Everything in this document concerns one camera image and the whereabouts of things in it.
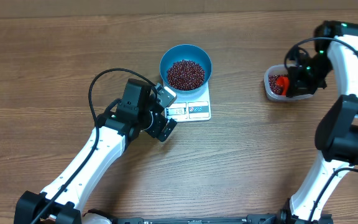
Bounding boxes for red scoop with blue handle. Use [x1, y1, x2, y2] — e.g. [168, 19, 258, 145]
[275, 76, 290, 96]

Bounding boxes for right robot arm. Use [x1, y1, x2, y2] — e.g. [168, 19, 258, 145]
[272, 21, 358, 223]

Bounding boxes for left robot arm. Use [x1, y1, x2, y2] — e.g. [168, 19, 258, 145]
[14, 78, 177, 223]

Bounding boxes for white kitchen scale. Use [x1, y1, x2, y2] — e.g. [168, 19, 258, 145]
[164, 83, 212, 123]

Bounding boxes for red beans in bowl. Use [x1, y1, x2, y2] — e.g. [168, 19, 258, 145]
[167, 60, 205, 91]

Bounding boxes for blue bowl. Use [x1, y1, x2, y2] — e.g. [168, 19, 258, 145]
[159, 44, 213, 91]

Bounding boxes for red beans in container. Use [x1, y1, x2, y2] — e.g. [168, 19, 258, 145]
[268, 75, 288, 95]

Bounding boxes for clear plastic container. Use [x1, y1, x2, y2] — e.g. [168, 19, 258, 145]
[264, 64, 313, 102]

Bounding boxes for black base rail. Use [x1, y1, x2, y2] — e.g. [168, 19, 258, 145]
[82, 208, 291, 224]

